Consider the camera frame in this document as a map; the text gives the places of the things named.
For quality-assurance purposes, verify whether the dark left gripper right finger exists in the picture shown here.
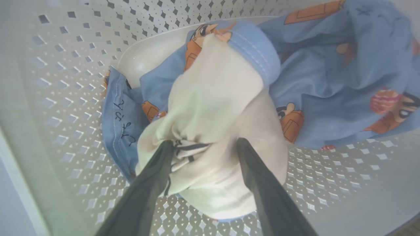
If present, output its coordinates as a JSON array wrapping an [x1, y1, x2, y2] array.
[[237, 138, 319, 236]]

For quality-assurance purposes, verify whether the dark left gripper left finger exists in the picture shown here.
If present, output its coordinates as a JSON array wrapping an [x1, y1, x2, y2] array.
[[95, 140, 175, 236]]

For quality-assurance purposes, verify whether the blue cartoon print garment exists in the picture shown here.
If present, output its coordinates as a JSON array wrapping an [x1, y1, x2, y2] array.
[[101, 20, 282, 181], [259, 0, 420, 151]]

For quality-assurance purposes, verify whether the cream garment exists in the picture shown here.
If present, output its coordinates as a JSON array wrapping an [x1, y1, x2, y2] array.
[[135, 33, 289, 220]]

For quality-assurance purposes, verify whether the cream perforated laundry basket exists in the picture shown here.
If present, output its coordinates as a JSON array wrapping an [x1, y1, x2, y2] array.
[[0, 0, 420, 236]]

